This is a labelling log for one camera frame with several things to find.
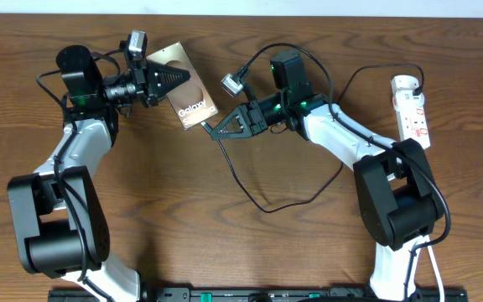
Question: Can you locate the bronze Galaxy smartphone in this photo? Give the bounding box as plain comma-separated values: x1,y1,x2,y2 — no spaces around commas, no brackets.
147,42,218,130

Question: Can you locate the black charging cable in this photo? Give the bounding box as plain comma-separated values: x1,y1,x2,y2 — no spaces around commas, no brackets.
200,63,426,214

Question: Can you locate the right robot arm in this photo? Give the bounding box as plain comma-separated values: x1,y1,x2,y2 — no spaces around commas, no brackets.
209,44,451,301

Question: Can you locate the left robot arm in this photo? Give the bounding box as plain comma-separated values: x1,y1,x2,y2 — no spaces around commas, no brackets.
7,41,190,301

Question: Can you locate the white USB charger adapter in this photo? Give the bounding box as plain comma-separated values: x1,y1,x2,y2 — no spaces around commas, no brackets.
391,75,425,111

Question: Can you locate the white power strip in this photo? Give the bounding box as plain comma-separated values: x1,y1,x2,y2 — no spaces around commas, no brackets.
392,89,431,149

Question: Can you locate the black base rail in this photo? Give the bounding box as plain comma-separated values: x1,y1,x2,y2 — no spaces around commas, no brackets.
47,285,469,302

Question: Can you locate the white power strip cord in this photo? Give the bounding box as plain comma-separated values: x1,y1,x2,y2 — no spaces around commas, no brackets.
425,242,446,302

